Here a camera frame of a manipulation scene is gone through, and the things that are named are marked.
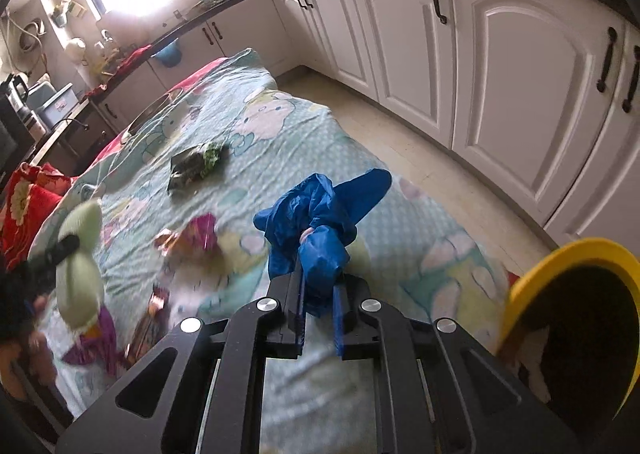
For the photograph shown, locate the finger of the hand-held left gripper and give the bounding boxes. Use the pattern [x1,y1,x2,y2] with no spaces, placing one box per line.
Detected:
[25,234,82,285]

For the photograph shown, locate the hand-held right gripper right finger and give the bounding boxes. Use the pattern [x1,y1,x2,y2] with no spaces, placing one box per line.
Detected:
[331,274,593,454]

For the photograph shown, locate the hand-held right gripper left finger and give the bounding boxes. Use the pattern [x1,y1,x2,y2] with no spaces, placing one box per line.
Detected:
[55,261,307,454]

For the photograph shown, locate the pale green soft toy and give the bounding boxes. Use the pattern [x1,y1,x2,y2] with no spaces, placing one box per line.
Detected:
[54,198,107,330]

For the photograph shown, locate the blue plastic glove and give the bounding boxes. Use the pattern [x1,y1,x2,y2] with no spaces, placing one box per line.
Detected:
[252,168,393,319]

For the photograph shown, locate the yellow-rimmed black bin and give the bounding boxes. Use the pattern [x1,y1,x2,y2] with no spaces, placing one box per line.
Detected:
[497,237,640,440]

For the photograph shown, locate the person's left hand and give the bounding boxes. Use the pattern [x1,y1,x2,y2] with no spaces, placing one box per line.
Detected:
[20,294,58,385]

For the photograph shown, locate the red floral pillow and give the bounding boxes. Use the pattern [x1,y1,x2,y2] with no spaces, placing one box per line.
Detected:
[0,161,76,270]

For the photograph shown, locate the purple wrapper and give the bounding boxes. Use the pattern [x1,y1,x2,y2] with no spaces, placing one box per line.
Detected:
[62,307,126,377]

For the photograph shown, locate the orange snack packet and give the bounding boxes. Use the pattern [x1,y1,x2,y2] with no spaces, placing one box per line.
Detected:
[125,284,171,367]

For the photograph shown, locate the black microwave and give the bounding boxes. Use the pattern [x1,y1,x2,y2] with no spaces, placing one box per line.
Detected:
[0,94,36,190]

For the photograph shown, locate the pink snack wrapper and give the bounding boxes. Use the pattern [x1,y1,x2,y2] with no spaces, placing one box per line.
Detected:
[154,213,221,255]

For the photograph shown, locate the white storage box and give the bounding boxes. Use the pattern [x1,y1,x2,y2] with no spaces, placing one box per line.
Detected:
[35,83,81,127]

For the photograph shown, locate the dark green snack packet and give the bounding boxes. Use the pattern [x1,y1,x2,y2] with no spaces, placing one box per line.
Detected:
[167,141,231,192]

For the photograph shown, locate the metal bowl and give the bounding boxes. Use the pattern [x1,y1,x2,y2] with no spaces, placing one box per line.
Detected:
[122,87,186,135]

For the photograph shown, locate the cartoon printed blanket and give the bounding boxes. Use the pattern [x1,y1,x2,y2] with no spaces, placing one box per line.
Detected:
[27,48,521,454]

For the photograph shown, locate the red cloth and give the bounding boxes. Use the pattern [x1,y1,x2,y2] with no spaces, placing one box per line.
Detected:
[117,45,153,69]

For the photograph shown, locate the blue hanging basin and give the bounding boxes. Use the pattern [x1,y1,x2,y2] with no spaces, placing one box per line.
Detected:
[152,39,182,68]

